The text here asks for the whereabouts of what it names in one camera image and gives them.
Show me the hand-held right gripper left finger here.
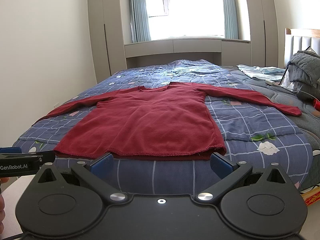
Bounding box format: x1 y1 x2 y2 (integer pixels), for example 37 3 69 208
33 152 128 205

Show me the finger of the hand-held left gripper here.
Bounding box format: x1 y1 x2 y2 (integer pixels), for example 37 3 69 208
37 150 56 164

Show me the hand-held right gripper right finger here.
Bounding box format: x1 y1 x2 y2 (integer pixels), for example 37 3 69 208
196 152 291 204

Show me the red long-sleeve shirt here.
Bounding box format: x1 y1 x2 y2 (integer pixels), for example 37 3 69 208
32 82 302 161

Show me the person's left hand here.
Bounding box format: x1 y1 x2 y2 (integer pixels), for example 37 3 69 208
0 177 10 233

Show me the blue checked floral quilt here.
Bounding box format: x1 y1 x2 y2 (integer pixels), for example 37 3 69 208
12 59 314 193

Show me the red patterned box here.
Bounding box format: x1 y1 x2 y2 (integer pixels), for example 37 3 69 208
301 184 320 207

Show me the light blue patterned cloth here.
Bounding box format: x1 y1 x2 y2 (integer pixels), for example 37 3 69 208
237 64 285 81

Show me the beige headboard shelf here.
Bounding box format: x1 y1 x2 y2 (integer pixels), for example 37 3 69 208
124 38 251 68

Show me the grey folded blanket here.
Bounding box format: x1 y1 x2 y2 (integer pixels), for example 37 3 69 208
285 51 320 98

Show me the beige wardrobe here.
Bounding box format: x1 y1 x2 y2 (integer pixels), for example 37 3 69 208
87 0 127 84
243 0 286 68

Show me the grey padded wooden headboard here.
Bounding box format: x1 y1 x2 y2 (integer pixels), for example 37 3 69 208
284 28 320 67

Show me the light blue curtain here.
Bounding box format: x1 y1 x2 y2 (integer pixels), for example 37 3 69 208
220 0 238 40
128 0 152 42

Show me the window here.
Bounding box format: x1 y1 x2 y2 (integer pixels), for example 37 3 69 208
147 0 225 40

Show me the white cable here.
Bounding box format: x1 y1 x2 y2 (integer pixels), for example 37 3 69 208
277 82 318 101

